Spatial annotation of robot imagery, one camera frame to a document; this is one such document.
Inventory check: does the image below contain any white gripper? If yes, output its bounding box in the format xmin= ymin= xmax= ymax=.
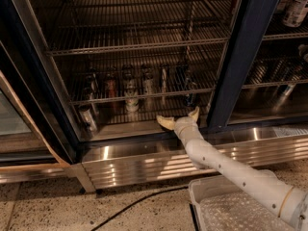
xmin=156 ymin=106 xmax=203 ymax=142

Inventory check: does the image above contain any blue pepsi can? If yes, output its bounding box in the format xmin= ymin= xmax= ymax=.
xmin=184 ymin=82 xmax=197 ymax=107

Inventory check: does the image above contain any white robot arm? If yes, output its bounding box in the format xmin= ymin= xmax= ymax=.
xmin=156 ymin=107 xmax=308 ymax=231

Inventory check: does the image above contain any dark blue can back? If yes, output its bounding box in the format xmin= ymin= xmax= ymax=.
xmin=175 ymin=62 xmax=189 ymax=90

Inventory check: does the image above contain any slim white red can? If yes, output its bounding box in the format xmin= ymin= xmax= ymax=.
xmin=160 ymin=64 xmax=169 ymax=92

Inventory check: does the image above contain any white red can front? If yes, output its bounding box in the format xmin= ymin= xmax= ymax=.
xmin=124 ymin=89 xmax=139 ymax=113

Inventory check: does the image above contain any white silver can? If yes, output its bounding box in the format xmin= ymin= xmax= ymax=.
xmin=141 ymin=64 xmax=154 ymax=94

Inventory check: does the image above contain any white can behind front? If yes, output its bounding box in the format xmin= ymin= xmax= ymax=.
xmin=122 ymin=64 xmax=136 ymax=90

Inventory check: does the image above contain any red orange can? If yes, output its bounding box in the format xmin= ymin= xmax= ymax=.
xmin=105 ymin=66 xmax=116 ymax=98

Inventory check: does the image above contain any stainless steel fridge base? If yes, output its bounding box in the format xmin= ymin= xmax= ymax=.
xmin=71 ymin=124 xmax=308 ymax=193

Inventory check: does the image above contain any dark can back left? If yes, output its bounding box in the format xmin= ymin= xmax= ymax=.
xmin=85 ymin=67 xmax=98 ymax=99

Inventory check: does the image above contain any silver can front left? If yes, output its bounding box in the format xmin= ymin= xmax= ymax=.
xmin=78 ymin=105 xmax=97 ymax=133

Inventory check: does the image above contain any dark blue fridge pillar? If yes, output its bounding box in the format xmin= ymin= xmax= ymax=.
xmin=207 ymin=0 xmax=279 ymax=130

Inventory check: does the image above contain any open glass fridge door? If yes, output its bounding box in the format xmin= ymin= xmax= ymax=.
xmin=0 ymin=0 xmax=78 ymax=184

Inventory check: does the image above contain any white can upper right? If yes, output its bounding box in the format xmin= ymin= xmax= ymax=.
xmin=282 ymin=0 xmax=308 ymax=28

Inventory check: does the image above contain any translucent plastic bin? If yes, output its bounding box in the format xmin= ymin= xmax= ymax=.
xmin=188 ymin=168 xmax=302 ymax=231

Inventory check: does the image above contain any bubble wrap sheet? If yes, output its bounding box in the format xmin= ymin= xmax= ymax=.
xmin=200 ymin=192 xmax=294 ymax=231

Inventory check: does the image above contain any bottom wire shelf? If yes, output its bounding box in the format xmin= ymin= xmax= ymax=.
xmin=68 ymin=64 xmax=216 ymax=125

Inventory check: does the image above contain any black floor cable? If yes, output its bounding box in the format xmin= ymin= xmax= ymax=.
xmin=90 ymin=185 xmax=189 ymax=231

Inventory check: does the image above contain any right compartment wire shelf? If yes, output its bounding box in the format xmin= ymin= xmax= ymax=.
xmin=244 ymin=44 xmax=308 ymax=89

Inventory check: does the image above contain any middle wire shelf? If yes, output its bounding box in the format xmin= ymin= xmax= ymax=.
xmin=46 ymin=23 xmax=230 ymax=57

